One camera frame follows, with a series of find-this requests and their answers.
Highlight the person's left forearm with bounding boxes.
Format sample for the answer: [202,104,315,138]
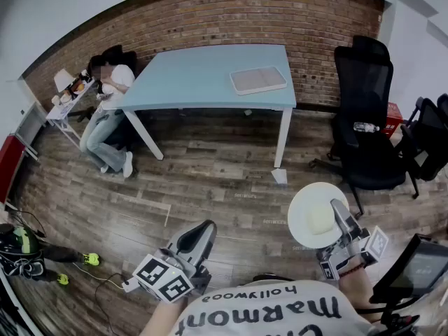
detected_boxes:
[139,297,190,336]

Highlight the person's black trousers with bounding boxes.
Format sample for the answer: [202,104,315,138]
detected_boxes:
[252,274,305,284]

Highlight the red cabinet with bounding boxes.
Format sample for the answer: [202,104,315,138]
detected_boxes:
[0,134,27,206]

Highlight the white charger cable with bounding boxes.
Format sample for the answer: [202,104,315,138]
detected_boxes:
[71,262,137,294]

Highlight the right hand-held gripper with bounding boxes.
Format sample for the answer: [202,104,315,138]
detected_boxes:
[316,197,390,281]

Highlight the pale yellow food block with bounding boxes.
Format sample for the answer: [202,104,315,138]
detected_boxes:
[304,203,339,237]

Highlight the round white plate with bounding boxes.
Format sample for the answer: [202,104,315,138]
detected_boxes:
[287,181,351,250]

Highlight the clear plastic water bottle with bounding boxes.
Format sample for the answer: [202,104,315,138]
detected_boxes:
[353,121,381,134]

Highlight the white rectangular tray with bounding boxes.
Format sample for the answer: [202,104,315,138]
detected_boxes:
[229,66,288,97]

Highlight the person's white printed t-shirt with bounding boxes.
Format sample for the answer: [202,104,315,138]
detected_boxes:
[167,280,376,336]

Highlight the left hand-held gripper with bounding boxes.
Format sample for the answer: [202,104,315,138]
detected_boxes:
[132,219,218,304]

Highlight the white narrow side table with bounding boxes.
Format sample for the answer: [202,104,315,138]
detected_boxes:
[45,77,97,151]

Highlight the person's right forearm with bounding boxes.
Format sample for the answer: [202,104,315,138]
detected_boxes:
[337,266,379,312]

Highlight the white lamp shade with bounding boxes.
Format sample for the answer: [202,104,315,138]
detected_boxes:
[52,68,76,92]

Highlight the red bead bracelet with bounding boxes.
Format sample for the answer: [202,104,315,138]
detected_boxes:
[339,262,365,279]

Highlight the light blue white-legged table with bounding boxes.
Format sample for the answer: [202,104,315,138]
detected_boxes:
[101,43,297,169]

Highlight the red cardboard box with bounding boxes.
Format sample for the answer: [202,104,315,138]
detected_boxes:
[381,101,404,137]

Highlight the black mesh office chair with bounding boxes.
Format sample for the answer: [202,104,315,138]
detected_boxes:
[400,94,448,183]
[309,35,421,217]

